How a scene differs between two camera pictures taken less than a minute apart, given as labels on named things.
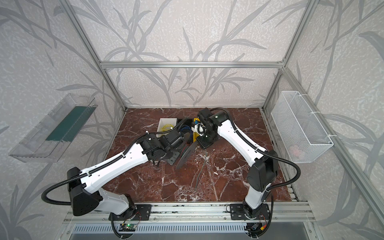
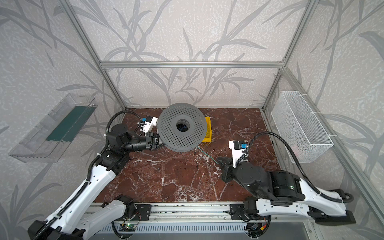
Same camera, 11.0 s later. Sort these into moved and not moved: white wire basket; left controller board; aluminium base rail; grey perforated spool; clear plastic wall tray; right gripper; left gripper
Moved: right gripper; left gripper; grey perforated spool
Not moved: white wire basket; clear plastic wall tray; aluminium base rail; left controller board
